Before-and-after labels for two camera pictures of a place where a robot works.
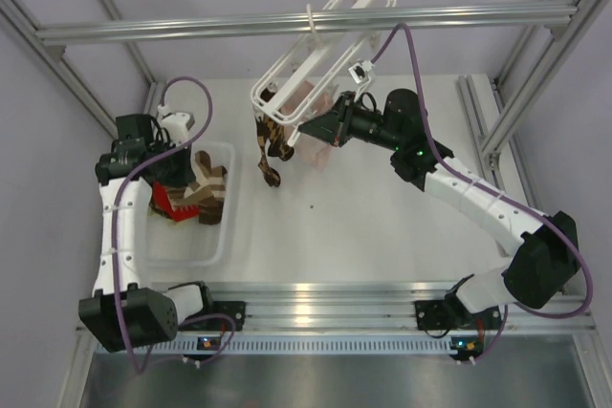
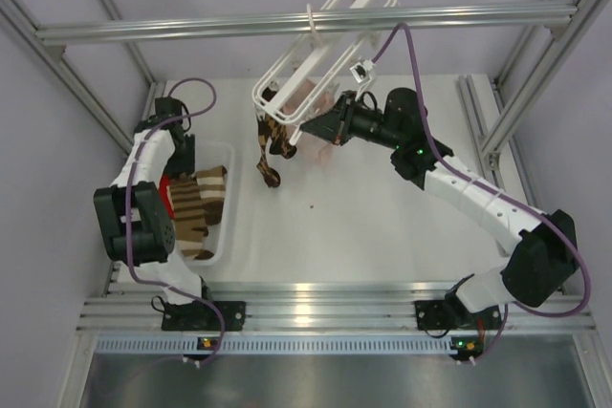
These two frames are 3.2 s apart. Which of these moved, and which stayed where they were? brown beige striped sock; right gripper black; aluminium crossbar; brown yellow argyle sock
Moved: brown beige striped sock
Stayed: brown yellow argyle sock; aluminium crossbar; right gripper black
